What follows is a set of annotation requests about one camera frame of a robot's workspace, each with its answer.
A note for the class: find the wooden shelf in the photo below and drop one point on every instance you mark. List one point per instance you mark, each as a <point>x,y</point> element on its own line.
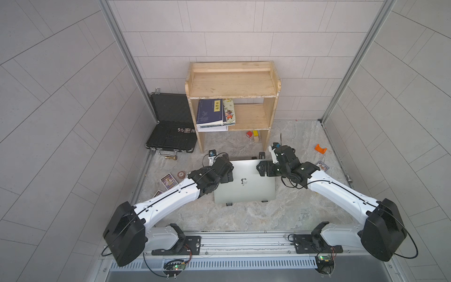
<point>237,80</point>

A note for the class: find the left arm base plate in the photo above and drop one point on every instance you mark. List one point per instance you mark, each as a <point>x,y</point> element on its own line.
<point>190,245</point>

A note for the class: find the black briefcase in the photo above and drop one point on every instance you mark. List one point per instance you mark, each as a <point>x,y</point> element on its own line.
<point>175,130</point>

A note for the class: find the silver laptop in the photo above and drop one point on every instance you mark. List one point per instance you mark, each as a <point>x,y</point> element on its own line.
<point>247,185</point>

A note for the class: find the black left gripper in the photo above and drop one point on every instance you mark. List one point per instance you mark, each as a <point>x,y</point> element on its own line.
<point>226,169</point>

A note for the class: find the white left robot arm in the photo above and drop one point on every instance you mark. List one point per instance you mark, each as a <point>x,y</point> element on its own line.
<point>131,229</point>

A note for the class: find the orange plastic clip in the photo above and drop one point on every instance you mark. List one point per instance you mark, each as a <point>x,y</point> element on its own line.
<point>320,149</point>

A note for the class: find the black laptop stand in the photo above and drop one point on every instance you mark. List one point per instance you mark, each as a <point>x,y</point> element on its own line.
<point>261,156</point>

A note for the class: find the colourful picture book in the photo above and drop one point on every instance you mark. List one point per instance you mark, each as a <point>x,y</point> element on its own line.
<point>229,112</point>

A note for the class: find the blue book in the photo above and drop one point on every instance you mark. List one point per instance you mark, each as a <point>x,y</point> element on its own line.
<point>210,112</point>

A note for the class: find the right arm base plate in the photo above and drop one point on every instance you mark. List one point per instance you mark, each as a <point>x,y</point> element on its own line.
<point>309,244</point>

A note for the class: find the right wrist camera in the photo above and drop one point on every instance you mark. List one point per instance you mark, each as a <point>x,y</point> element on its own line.
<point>272,148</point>

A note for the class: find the left circuit board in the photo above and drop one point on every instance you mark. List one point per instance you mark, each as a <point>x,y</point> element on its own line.
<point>174,267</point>

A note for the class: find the circuit board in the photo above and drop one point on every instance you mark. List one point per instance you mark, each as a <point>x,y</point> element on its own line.
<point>325,264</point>
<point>174,267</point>

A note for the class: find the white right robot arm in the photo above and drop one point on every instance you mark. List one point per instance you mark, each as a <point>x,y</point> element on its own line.
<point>379,229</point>

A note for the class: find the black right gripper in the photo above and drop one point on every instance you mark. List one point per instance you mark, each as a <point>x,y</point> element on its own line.
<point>269,167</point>

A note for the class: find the right circuit board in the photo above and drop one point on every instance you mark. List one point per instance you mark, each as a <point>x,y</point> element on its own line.
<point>325,264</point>

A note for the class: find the white papers on shelf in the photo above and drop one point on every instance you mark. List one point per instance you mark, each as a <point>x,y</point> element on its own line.
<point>218,128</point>

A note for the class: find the aluminium rail frame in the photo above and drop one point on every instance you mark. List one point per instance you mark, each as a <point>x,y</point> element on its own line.
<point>253,256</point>

